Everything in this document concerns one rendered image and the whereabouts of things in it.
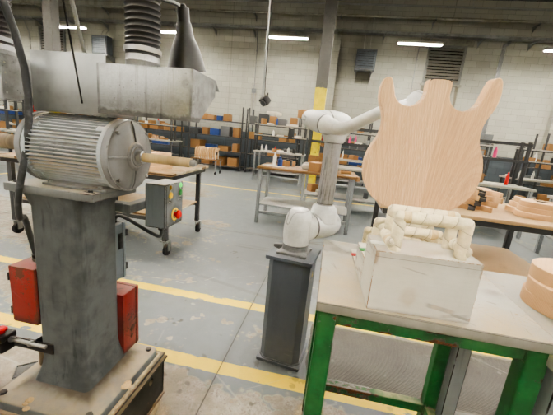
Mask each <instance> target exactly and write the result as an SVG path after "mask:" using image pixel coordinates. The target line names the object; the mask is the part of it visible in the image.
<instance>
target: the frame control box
mask: <svg viewBox="0 0 553 415"><path fill-rule="evenodd" d="M179 182H182V187H181V188H180V187H179ZM170 184H172V186H173V188H172V190H171V191H169V185H170ZM181 189H182V190H183V181H182V180H170V179H162V180H155V181H151V182H147V183H146V226H148V227H154V228H158V230H159V231H160V234H159V235H158V234H156V233H154V232H153V231H150V230H148V229H147V228H145V227H144V226H142V225H141V224H139V223H137V222H136V221H134V220H133V219H131V218H129V217H127V216H124V215H123V214H116V215H115V224H116V223H117V218H118V217H121V218H122V219H124V220H126V221H129V222H131V223H132V224H133V225H135V226H137V227H139V228H140V229H142V230H143V231H145V232H146V233H148V234H150V235H153V236H154V237H156V238H161V237H162V236H163V229H166V228H168V227H170V226H172V225H174V224H176V223H178V222H180V221H181V220H182V215H181V218H180V219H177V218H176V216H174V212H177V211H178V210H180V211H181V213H182V203H183V194H182V195H179V191H180V190H181ZM170 192H172V193H173V198H172V199H170V197H169V196H170Z"/></svg>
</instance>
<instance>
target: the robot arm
mask: <svg viewBox="0 0 553 415"><path fill-rule="evenodd" d="M422 93H423V91H420V90H417V91H413V92H412V93H411V94H410V95H409V96H408V97H407V98H406V99H404V100H400V101H399V102H400V103H401V104H403V105H414V104H415V103H416V102H417V101H418V100H419V99H420V98H421V96H422ZM379 119H381V114H380V109H379V106H378V107H376V108H374V109H372V110H370V111H367V112H365V113H363V114H361V115H359V116H357V117H355V118H353V119H351V117H350V116H348V115H347V114H344V113H342V112H339V111H335V110H307V111H305V112H304V113H303V115H302V123H303V124H304V126H305V127H306V128H308V129H310V130H312V131H315V132H317V133H321V134H322V135H323V141H324V142H325V143H324V149H323V161H322V167H321V174H320V181H319V187H318V198H317V202H316V203H315V204H314V205H313V206H312V209H311V211H310V210H309V209H308V208H306V207H293V208H292V209H291V210H290V211H289V212H288V213H287V215H286V219H285V224H284V230H283V242H282V243H275V244H274V247H276V248H278V249H279V250H277V251H276V253H277V254H283V255H287V256H290V257H295V258H299V259H307V256H308V254H309V252H310V251H312V248H309V247H308V244H309V241H310V240H312V239H319V238H324V237H328V236H330V235H333V234H335V233H336V232H338V230H339V229H340V227H341V219H340V217H339V216H338V215H337V209H336V208H335V206H334V205H333V199H334V194H335V188H336V182H337V171H338V165H339V159H340V154H341V148H342V143H344V142H345V140H346V137H347V136H348V135H349V134H350V133H353V132H355V131H356V130H358V129H360V128H363V127H364V126H366V125H368V124H371V123H373V122H374V121H376V120H379Z"/></svg>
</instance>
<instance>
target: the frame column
mask: <svg viewBox="0 0 553 415"><path fill-rule="evenodd" d="M23 194H24V195H25V197H26V199H27V200H28V202H29V203H30V205H31V213H32V222H33V232H34V242H35V261H36V271H37V280H38V290H39V308H40V318H41V328H42V338H43V343H50V344H53V349H54V354H53V355H51V354H48V353H44V359H43V364H42V366H41V367H40V370H39V373H38V375H37V376H36V380H37V381H40V382H44V383H47V384H50V385H56V386H59V387H63V388H66V389H71V390H75V391H78V392H82V393H86V392H89V391H90V390H92V389H93V388H94V387H95V385H96V384H97V383H98V382H99V381H100V380H101V379H102V378H103V377H104V376H105V375H106V374H107V373H108V372H109V371H110V370H111V369H112V368H113V367H114V366H115V365H116V364H117V363H118V362H119V361H120V360H121V359H122V358H123V357H124V356H125V355H126V353H123V349H122V347H121V345H120V343H119V338H118V310H117V273H116V237H115V201H116V199H117V197H115V198H109V199H106V200H103V201H99V202H96V203H88V202H82V201H76V200H71V199H65V198H54V197H49V196H43V195H37V194H27V193H23Z"/></svg>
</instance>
